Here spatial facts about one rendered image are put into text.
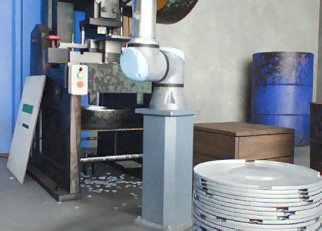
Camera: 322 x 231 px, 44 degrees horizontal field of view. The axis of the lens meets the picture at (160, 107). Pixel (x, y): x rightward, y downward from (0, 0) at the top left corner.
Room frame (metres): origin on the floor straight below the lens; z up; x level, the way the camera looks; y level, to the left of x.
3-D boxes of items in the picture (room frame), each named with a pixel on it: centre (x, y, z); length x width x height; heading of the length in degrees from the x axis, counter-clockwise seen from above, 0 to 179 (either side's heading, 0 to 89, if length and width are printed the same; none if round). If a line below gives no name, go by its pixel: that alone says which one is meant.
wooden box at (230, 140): (1.95, -0.37, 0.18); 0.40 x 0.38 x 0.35; 33
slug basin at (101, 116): (2.24, 0.34, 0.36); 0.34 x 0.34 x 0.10
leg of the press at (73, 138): (2.22, 0.64, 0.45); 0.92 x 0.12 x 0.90; 31
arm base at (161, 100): (1.54, -0.03, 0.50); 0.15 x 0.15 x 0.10
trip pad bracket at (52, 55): (1.88, 0.49, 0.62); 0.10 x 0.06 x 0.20; 121
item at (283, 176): (0.92, -0.22, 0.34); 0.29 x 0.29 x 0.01
